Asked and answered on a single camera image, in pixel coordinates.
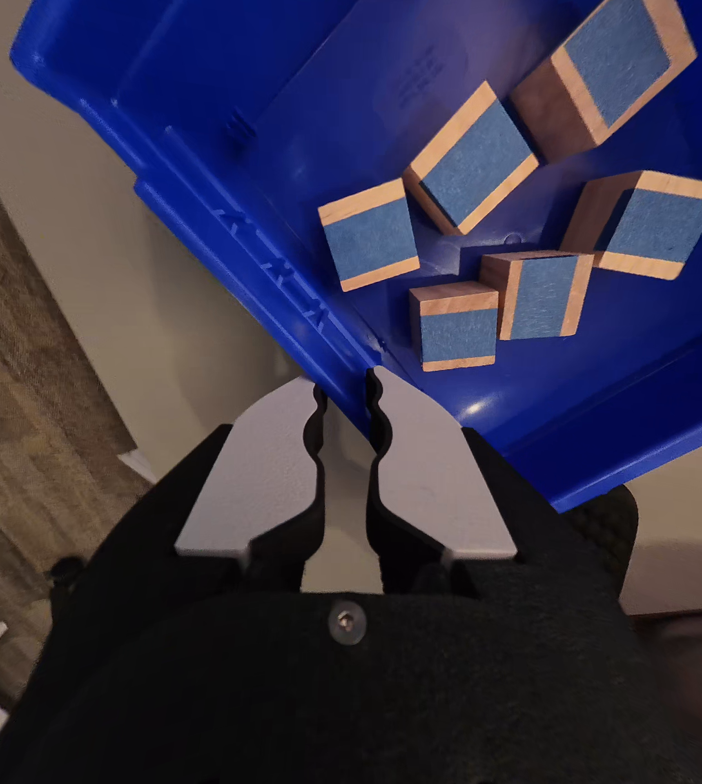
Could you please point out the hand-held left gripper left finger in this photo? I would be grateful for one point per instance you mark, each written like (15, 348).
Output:
(253, 478)

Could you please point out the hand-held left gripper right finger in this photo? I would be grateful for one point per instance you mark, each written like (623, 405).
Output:
(436, 490)

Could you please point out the blue plastic bin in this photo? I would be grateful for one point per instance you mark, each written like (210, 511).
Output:
(234, 73)

